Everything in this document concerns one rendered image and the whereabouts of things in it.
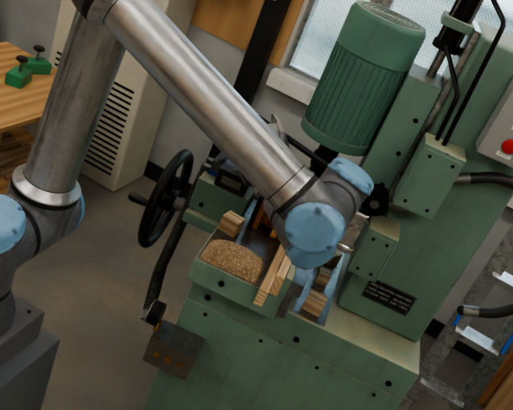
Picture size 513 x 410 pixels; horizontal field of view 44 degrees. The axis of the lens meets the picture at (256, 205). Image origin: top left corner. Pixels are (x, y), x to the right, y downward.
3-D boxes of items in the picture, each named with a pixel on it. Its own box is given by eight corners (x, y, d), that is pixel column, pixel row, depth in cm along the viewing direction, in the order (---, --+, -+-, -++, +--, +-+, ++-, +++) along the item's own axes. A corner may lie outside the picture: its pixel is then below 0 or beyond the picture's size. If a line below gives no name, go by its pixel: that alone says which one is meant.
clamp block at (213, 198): (205, 185, 172) (216, 157, 168) (251, 206, 171) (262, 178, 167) (186, 207, 159) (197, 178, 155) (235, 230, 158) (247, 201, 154)
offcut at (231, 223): (240, 232, 153) (245, 219, 151) (233, 237, 149) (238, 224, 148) (225, 223, 154) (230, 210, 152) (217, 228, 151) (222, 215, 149)
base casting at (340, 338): (236, 220, 194) (246, 195, 190) (409, 300, 191) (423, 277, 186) (185, 298, 155) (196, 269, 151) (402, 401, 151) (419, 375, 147)
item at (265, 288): (309, 182, 190) (314, 171, 188) (315, 185, 190) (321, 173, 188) (252, 303, 131) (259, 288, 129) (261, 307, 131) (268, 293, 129)
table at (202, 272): (226, 165, 194) (233, 148, 191) (317, 207, 192) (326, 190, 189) (146, 261, 140) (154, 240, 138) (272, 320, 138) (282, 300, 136)
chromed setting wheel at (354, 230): (319, 237, 152) (340, 194, 146) (366, 259, 151) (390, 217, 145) (317, 243, 149) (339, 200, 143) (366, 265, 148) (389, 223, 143)
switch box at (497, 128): (474, 142, 134) (515, 73, 126) (519, 162, 133) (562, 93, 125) (475, 152, 128) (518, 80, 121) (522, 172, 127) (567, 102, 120)
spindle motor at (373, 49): (307, 113, 161) (358, -6, 146) (370, 141, 160) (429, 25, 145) (293, 135, 145) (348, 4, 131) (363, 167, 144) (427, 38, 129)
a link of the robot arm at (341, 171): (370, 198, 108) (330, 247, 114) (383, 176, 118) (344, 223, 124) (326, 164, 108) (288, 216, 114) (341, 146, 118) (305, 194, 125)
